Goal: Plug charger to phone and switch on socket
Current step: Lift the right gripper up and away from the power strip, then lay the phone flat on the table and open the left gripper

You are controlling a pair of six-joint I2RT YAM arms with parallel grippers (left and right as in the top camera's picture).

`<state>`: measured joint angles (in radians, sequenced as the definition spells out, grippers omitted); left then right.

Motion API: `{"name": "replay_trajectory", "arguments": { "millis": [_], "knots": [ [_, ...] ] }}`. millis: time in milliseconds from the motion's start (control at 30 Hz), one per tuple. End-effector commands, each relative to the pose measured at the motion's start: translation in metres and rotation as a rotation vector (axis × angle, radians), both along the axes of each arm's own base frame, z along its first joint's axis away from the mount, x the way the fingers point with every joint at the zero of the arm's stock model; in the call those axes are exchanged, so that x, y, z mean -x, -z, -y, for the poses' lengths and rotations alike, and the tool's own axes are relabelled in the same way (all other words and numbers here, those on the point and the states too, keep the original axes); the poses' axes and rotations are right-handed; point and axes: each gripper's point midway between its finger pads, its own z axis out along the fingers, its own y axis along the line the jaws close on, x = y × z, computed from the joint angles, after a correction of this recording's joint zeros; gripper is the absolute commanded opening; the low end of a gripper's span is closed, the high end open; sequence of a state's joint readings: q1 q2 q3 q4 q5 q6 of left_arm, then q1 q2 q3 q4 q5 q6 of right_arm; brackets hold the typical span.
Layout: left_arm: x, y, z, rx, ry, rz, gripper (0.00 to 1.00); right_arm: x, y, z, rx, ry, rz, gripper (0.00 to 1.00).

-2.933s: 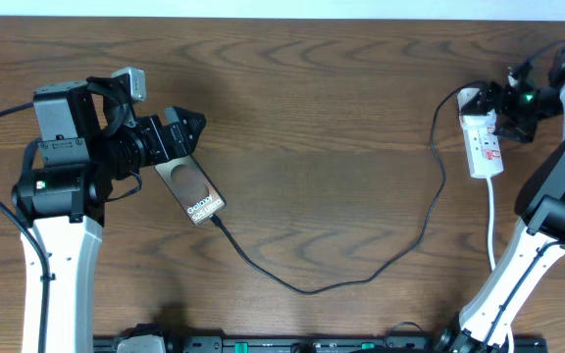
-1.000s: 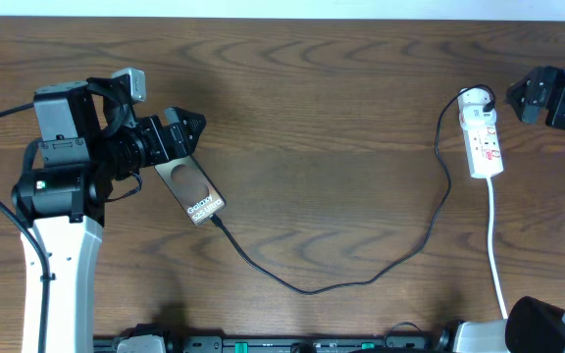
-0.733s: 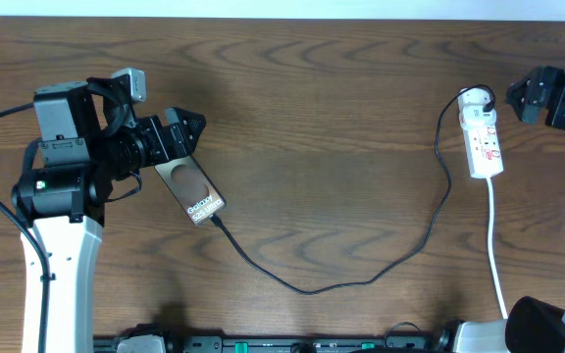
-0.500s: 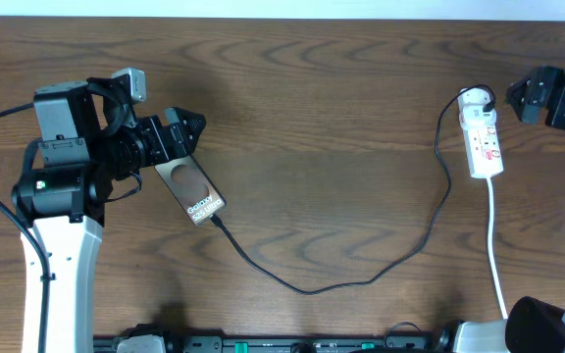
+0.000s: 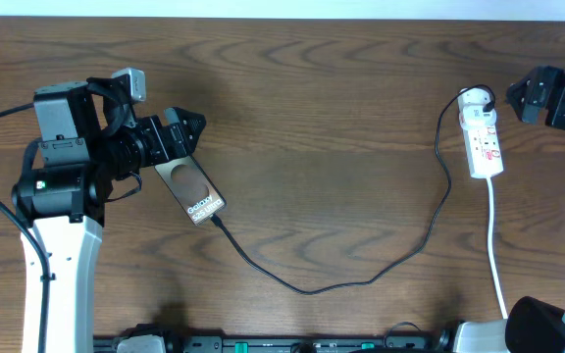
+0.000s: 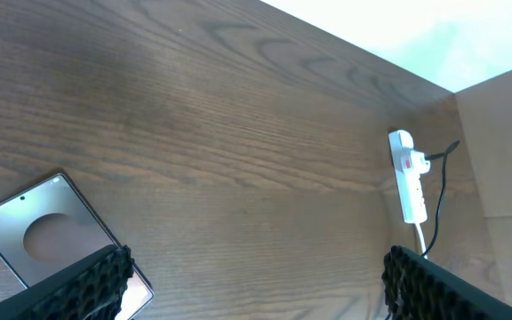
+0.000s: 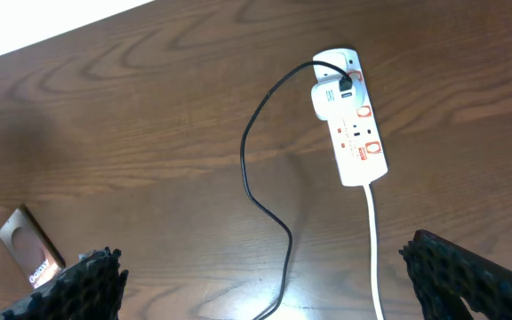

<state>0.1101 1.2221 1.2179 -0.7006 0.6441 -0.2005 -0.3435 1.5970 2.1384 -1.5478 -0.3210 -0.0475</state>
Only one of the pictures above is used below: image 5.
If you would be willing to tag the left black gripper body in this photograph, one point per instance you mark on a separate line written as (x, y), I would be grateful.
(151, 142)

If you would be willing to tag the Samsung Galaxy smartphone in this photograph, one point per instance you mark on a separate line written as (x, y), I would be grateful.
(194, 191)

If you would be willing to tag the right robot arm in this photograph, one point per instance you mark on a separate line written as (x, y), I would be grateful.
(530, 325)

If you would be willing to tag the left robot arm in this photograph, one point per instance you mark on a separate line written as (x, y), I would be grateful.
(90, 137)

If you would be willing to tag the white USB charger adapter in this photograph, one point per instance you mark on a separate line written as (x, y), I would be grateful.
(476, 109)

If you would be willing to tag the white power strip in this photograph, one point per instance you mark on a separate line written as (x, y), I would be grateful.
(481, 143)

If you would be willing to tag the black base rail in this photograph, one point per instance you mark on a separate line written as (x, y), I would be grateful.
(155, 338)

